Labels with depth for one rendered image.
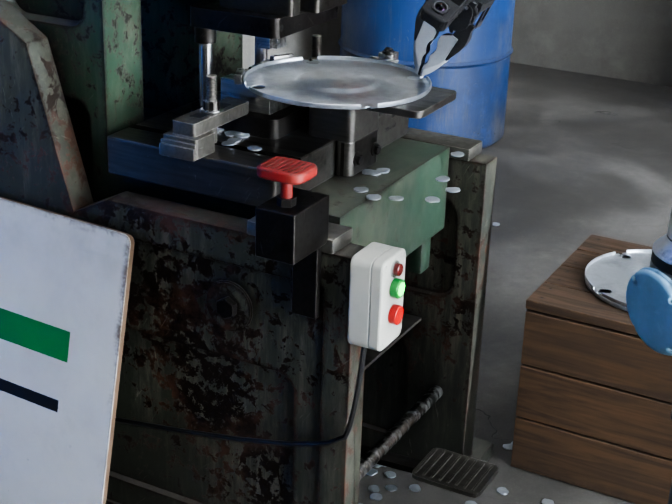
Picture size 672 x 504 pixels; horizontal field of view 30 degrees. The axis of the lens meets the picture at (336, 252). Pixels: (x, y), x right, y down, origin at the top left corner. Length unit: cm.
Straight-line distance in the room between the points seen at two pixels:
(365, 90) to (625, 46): 342
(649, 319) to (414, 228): 53
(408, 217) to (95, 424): 59
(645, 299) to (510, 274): 164
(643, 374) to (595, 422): 14
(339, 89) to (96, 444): 66
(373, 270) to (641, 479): 85
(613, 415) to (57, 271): 101
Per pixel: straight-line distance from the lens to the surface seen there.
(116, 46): 197
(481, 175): 213
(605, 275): 239
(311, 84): 191
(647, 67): 526
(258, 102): 195
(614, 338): 225
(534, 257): 339
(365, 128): 195
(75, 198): 198
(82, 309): 195
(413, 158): 205
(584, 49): 532
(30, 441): 208
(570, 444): 237
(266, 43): 198
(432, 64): 199
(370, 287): 170
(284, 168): 162
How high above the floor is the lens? 129
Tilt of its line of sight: 23 degrees down
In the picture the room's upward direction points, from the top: 2 degrees clockwise
